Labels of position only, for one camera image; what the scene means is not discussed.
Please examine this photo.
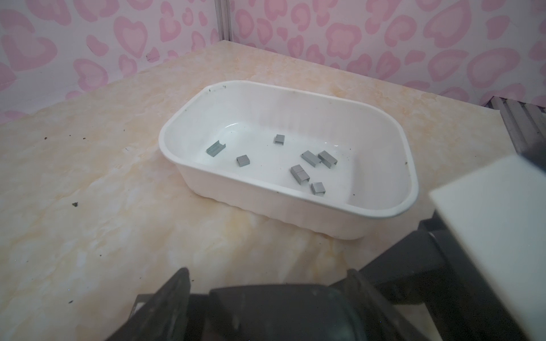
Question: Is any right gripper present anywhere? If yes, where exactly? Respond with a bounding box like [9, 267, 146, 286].
[332, 213, 526, 340]

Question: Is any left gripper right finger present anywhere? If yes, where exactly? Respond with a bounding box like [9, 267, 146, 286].
[346, 269, 428, 340]

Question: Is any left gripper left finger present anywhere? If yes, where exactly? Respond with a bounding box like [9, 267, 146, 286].
[108, 268, 191, 340]

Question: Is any black stapler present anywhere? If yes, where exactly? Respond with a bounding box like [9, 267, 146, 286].
[127, 283, 368, 341]

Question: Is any grey staple strip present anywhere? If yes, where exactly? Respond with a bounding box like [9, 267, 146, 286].
[206, 140, 226, 157]
[317, 151, 338, 169]
[290, 165, 310, 185]
[301, 151, 321, 168]

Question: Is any white plastic tray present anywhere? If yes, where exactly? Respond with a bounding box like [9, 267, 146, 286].
[159, 80, 419, 240]

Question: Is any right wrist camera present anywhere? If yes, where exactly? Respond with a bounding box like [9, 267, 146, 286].
[429, 155, 545, 340]

